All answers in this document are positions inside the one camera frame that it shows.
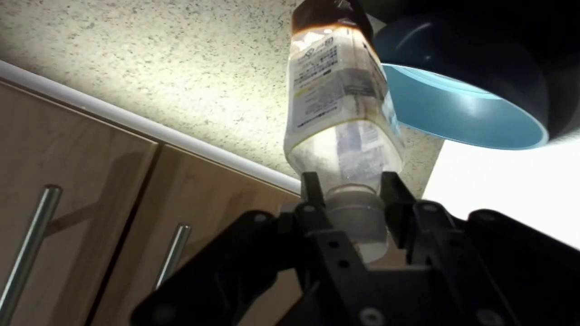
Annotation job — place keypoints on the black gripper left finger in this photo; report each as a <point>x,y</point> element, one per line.
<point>241,266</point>

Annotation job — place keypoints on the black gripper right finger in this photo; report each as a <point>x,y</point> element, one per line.
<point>501,266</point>

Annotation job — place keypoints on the clear plastic bottle white cap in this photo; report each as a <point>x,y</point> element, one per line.
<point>338,110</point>

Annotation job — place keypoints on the dark blue bowl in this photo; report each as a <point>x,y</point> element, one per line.
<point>464,115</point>

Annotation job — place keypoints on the wooden wall cabinet two doors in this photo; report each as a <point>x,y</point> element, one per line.
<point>91,200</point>

